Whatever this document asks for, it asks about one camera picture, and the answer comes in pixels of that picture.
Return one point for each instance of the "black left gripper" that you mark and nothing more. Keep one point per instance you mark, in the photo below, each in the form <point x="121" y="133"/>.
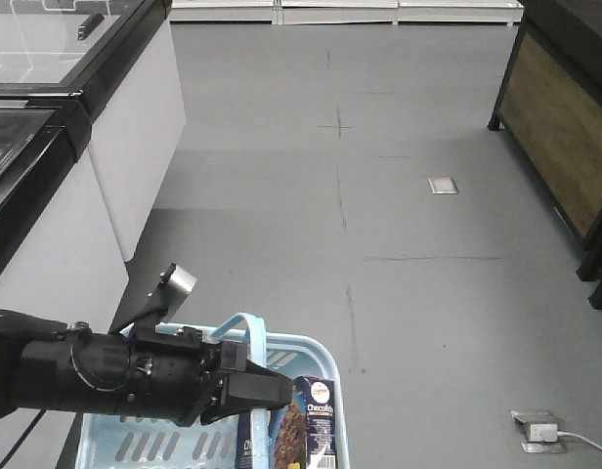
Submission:
<point x="185" y="379"/>

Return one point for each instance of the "dark blue cookie box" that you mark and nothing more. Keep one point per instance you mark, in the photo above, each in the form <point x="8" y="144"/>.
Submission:
<point x="303" y="433"/>

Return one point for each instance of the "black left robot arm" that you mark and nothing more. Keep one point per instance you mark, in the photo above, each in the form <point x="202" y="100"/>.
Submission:
<point x="50" y="365"/>

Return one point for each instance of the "near white chest freezer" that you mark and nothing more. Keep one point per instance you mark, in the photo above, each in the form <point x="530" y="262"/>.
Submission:
<point x="59" y="258"/>

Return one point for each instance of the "white chest freezer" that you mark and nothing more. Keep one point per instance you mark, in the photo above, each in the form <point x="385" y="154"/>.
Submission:
<point x="59" y="258"/>
<point x="117" y="59"/>

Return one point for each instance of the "small steel floor plate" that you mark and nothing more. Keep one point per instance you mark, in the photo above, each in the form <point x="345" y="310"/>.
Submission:
<point x="443" y="185"/>

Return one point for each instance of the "white power adapter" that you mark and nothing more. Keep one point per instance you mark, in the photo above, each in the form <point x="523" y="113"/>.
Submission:
<point x="541" y="432"/>

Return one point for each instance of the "far white chest freezer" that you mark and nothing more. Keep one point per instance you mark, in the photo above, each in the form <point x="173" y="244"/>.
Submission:
<point x="117" y="59"/>

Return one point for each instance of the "wooden black-framed display stand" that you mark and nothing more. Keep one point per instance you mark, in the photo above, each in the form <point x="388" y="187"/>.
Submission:
<point x="550" y="104"/>

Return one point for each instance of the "white shelf base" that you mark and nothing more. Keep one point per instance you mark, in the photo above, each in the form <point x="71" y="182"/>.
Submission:
<point x="343" y="12"/>

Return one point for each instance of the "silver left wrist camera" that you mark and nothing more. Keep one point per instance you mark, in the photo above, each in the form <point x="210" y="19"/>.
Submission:
<point x="174" y="287"/>

